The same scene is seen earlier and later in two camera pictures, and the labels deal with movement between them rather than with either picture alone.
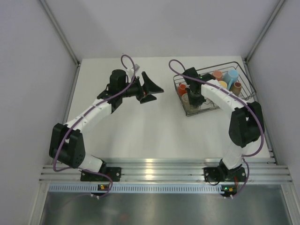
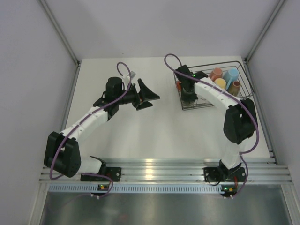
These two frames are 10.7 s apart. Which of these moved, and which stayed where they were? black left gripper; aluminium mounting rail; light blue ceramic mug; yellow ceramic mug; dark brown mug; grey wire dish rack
Moved: yellow ceramic mug; grey wire dish rack; black left gripper
Stayed: light blue ceramic mug; dark brown mug; aluminium mounting rail
